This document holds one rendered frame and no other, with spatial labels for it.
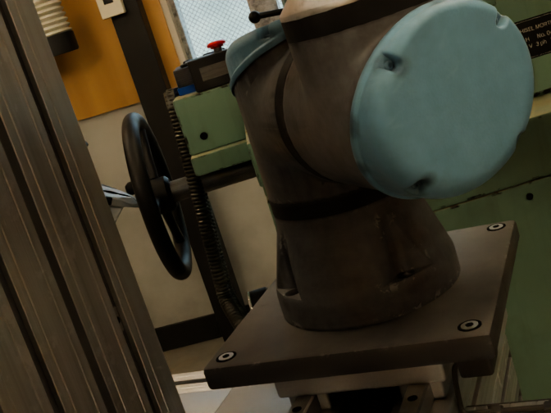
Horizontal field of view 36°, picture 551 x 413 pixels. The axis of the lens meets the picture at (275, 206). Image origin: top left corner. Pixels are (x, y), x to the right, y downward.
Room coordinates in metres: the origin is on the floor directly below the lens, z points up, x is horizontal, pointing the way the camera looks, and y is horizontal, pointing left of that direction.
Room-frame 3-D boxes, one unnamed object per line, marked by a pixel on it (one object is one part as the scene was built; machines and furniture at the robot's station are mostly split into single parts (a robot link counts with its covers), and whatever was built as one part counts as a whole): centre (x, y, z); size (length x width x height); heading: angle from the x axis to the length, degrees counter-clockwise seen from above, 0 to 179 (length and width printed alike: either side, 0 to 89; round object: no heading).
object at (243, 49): (0.65, -0.06, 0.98); 0.13 x 0.12 x 0.14; 19
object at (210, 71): (1.36, 0.04, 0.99); 0.13 x 0.11 x 0.06; 179
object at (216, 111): (1.37, 0.03, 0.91); 0.15 x 0.14 x 0.09; 179
